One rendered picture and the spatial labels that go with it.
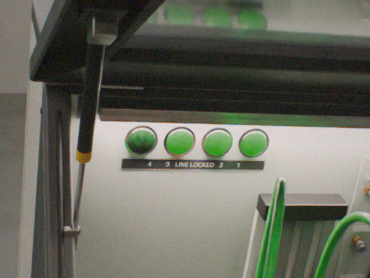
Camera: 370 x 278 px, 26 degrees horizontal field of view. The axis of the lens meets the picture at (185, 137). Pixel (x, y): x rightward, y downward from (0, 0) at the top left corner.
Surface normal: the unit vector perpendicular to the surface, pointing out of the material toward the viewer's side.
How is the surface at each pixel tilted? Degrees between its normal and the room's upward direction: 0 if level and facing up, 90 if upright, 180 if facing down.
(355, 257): 90
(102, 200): 90
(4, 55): 90
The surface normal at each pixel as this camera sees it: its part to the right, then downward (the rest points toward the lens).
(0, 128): 0.13, -0.91
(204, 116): 0.23, 0.42
